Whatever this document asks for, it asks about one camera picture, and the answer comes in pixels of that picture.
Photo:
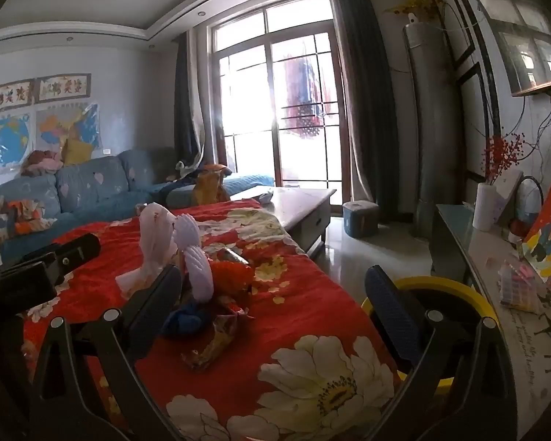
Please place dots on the glass balcony door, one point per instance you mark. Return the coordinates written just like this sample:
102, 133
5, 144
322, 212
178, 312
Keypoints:
248, 101

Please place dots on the country map poster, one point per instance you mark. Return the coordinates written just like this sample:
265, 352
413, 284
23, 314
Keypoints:
66, 126

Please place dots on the blue square stool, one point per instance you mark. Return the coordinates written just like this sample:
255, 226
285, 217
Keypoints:
360, 218

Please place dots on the blue plush toy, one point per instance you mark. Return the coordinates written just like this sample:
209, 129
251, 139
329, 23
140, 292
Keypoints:
183, 321

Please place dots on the red floral blanket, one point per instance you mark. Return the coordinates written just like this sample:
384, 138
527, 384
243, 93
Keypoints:
303, 294

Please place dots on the small white cup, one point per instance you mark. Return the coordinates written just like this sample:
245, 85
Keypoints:
516, 234

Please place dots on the grey standing air conditioner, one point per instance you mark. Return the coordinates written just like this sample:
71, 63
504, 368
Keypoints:
431, 124

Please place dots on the hanging red blue laundry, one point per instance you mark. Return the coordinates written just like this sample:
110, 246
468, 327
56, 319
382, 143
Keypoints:
307, 92

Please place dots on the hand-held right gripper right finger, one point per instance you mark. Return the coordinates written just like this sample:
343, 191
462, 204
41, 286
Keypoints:
392, 312

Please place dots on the white lilac plastic bag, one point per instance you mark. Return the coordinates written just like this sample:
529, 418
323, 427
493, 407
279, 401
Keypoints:
197, 266

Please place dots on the side table with print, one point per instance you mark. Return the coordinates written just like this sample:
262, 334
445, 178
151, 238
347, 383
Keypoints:
523, 344

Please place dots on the gold snack wrapper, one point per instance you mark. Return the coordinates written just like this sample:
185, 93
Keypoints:
216, 340

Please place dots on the pink clothes pile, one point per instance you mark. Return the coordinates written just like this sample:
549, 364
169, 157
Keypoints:
41, 163

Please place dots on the wooden coffee table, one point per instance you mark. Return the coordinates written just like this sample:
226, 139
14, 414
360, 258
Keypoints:
298, 202

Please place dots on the silver foil wrapper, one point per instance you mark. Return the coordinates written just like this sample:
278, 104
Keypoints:
234, 257

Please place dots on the pink plastic tray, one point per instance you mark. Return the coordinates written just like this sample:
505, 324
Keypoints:
524, 272

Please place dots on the dark grey curtain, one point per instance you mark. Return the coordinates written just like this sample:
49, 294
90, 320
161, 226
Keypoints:
190, 101
362, 101

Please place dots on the orange plush toy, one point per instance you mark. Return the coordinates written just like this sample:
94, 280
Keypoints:
209, 186

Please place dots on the clear bead organiser box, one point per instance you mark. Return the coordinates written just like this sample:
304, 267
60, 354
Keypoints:
519, 291

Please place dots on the world map poster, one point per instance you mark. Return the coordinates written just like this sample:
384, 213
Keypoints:
4, 144

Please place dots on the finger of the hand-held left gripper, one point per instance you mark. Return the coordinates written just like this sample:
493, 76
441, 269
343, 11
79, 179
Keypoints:
73, 248

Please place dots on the wall mounted television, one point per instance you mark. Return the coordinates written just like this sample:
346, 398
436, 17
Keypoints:
523, 32

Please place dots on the orange floral cloth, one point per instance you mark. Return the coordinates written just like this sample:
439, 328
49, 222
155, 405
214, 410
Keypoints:
18, 218

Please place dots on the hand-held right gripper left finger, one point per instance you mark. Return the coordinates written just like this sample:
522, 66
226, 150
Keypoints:
158, 298

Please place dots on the yellow cushion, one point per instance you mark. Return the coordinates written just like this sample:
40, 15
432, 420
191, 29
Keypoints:
77, 151

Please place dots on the framed embroidery picture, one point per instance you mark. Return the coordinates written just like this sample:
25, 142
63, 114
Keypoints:
63, 88
7, 97

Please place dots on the yellow rimmed trash bin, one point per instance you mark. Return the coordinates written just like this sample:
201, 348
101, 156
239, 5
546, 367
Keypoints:
441, 285

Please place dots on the blue patterned sofa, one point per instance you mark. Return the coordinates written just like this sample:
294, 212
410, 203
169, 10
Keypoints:
92, 188

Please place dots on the round black rimmed mirror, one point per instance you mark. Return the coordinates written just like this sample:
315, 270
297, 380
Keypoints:
532, 193

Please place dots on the white lilac box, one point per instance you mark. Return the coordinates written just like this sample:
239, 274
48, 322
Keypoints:
509, 188

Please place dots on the colourful figure painting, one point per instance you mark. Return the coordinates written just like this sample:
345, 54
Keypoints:
548, 234

